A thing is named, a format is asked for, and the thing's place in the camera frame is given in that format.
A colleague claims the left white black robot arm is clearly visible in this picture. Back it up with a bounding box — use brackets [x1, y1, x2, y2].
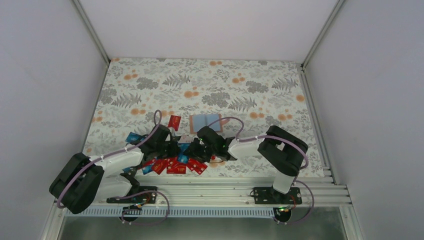
[49, 124, 181, 214]

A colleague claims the lone red card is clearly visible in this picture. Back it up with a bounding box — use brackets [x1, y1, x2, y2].
[167, 115, 182, 132]

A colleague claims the red card lower left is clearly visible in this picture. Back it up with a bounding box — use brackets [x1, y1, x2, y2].
[151, 158, 169, 175]

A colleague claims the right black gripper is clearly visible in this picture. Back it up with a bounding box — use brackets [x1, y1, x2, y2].
[183, 139, 217, 163]

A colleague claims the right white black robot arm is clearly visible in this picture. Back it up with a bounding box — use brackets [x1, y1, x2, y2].
[183, 125, 309, 204]

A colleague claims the floral patterned table mat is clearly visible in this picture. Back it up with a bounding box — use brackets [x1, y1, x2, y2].
[83, 58, 324, 178]

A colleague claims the white pink card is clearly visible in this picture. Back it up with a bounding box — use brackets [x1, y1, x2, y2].
[178, 135, 194, 144]

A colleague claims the aluminium rail frame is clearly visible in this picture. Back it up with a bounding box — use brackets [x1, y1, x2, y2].
[41, 167, 363, 240]

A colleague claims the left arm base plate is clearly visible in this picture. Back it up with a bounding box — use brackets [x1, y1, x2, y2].
[106, 186, 158, 205]

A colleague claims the blue card far left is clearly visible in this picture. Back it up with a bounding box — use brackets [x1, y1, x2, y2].
[125, 132, 144, 144]

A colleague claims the red vip card bottom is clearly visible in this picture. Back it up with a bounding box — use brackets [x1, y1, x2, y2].
[166, 165, 187, 175]

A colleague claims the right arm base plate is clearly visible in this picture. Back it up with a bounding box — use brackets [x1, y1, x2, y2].
[250, 187, 303, 205]

